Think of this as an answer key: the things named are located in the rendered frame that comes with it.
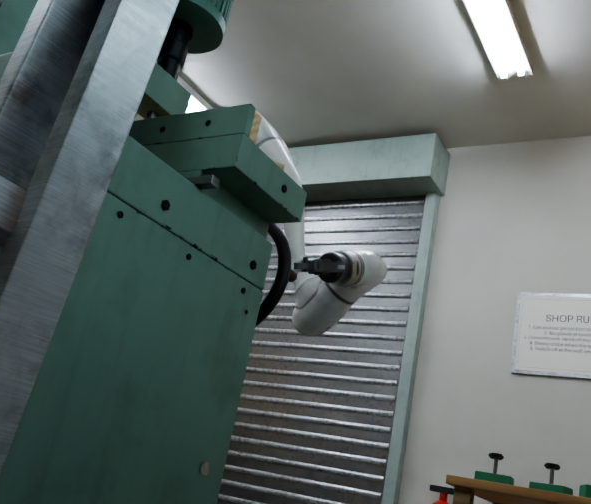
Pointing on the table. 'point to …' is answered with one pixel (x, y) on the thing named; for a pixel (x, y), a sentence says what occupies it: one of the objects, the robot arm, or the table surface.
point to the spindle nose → (175, 47)
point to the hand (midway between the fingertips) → (291, 265)
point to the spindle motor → (204, 22)
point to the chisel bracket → (163, 96)
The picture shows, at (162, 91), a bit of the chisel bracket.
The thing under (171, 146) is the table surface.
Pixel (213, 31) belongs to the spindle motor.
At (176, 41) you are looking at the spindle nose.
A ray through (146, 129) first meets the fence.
